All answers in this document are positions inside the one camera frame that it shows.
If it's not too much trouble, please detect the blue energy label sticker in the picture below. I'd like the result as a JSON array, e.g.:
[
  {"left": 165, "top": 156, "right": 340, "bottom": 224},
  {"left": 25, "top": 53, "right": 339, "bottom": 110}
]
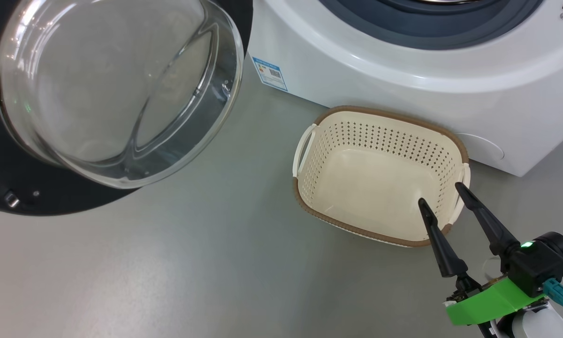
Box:
[{"left": 252, "top": 57, "right": 288, "bottom": 92}]

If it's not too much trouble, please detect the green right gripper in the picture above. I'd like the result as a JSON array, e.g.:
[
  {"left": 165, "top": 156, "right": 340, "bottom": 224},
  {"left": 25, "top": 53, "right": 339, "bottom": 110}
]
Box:
[{"left": 418, "top": 182, "right": 545, "bottom": 326}]

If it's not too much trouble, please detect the black glass washing machine door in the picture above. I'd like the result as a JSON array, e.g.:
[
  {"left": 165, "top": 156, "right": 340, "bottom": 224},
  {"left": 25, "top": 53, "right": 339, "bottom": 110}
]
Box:
[{"left": 0, "top": 0, "right": 254, "bottom": 216}]

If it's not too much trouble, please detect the cream perforated laundry basket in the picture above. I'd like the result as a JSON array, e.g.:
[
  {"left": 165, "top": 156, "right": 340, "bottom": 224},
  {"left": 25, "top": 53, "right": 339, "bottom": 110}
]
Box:
[{"left": 292, "top": 106, "right": 471, "bottom": 248}]

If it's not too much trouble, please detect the white washing machine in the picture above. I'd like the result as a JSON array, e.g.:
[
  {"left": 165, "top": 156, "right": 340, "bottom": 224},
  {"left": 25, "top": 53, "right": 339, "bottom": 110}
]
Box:
[{"left": 246, "top": 0, "right": 563, "bottom": 177}]

